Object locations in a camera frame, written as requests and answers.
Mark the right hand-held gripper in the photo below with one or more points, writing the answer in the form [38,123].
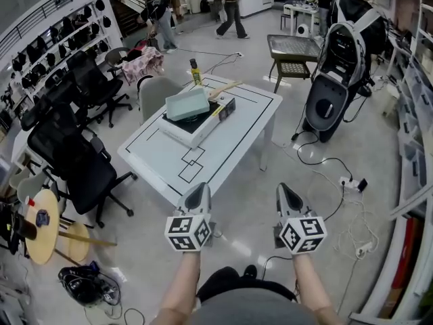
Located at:
[304,234]

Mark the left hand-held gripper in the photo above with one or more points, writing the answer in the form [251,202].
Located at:
[189,230]

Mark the white induction stove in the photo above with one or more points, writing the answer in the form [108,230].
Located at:
[199,130]

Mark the person's left forearm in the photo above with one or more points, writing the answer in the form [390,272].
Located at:
[181,286]

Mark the person's right forearm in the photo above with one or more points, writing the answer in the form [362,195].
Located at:
[309,283]

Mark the white power strip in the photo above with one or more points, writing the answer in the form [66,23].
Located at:
[363,250]
[349,183]

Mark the person's black shoe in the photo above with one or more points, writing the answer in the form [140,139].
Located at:
[250,271]

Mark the person's black trousers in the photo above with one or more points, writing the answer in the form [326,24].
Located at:
[230,283]

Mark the black power adapter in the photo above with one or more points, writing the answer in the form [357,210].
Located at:
[363,185]

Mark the person's grey shirt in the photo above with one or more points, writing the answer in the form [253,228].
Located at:
[257,308]

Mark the round wooden stool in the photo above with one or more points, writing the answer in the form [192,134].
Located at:
[79,245]

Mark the white table with black lines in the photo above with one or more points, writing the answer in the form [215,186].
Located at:
[236,124]

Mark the large black office chair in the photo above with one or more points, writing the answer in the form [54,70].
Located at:
[84,171]

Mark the tall white storage shelf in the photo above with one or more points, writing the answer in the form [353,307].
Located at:
[411,147]

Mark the grey padded chair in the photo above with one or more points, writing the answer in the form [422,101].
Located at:
[154,95]

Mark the round wooden table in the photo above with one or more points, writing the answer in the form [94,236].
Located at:
[45,239]

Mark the open white black backpack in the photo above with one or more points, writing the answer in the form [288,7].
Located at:
[333,90]

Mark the small blue object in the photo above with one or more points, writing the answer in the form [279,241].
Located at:
[42,218]

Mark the yellow bottle black cap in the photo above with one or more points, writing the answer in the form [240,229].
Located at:
[196,74]

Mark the small red cup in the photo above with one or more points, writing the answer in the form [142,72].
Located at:
[31,202]

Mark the black cylinder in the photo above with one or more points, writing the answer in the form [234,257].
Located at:
[24,227]

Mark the pink patterned cloth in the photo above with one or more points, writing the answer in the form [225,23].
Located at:
[143,63]

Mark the black mesh office chair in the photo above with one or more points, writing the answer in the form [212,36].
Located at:
[93,80]

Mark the white round device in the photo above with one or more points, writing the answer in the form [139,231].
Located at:
[303,30]

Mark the small white table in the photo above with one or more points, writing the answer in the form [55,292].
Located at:
[299,10]

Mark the white shelf rack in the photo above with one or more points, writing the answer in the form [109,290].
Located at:
[96,25]

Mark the staircase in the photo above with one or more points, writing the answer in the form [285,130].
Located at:
[126,10]

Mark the row of black headsets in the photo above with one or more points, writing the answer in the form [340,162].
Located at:
[61,41]

